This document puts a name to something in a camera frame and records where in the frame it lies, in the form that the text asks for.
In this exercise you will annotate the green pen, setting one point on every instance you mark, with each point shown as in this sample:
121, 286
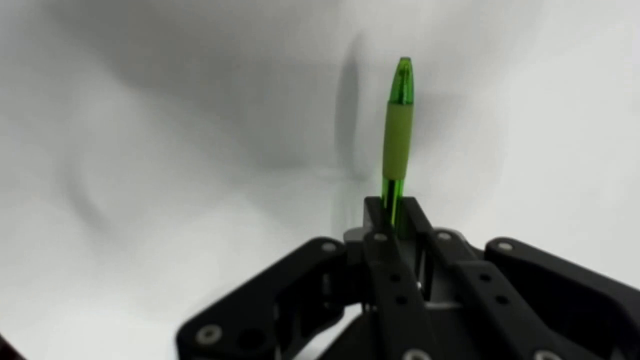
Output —
398, 135

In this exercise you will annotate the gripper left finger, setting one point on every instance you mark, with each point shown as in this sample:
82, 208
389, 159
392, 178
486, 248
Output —
380, 280

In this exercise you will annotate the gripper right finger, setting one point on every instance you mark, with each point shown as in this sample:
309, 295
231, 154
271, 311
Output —
505, 295

